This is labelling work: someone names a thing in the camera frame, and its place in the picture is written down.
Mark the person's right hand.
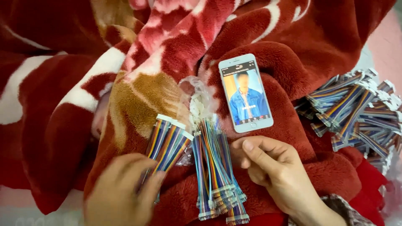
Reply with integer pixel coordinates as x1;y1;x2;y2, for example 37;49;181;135
231;136;321;218

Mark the person's left hand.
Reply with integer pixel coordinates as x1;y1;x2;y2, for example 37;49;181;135
84;154;166;226

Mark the rainbow ribbon cable white connector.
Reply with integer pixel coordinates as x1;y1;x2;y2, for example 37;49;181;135
151;119;187;176
141;114;173;186
154;130;195;204

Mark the clear bag of white connectors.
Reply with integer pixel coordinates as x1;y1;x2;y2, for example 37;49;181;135
177;76;220;127

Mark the white smartphone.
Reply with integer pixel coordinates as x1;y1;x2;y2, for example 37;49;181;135
218;53;274;134

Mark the patterned sleeve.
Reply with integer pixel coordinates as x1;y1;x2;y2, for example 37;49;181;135
320;194;372;226

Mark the red patterned fleece blanket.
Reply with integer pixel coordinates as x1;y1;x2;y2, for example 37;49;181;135
0;0;397;226

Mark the clear plastic bag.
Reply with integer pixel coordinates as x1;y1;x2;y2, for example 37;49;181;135
378;148;402;220

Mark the pink sheet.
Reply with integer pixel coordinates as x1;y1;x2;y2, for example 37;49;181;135
366;8;402;71

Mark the bundle of loose coloured wires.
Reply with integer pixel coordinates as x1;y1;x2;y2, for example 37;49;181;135
191;118;250;226

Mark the pile of rainbow ribbon cables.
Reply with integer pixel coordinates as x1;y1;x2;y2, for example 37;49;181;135
295;68;402;168

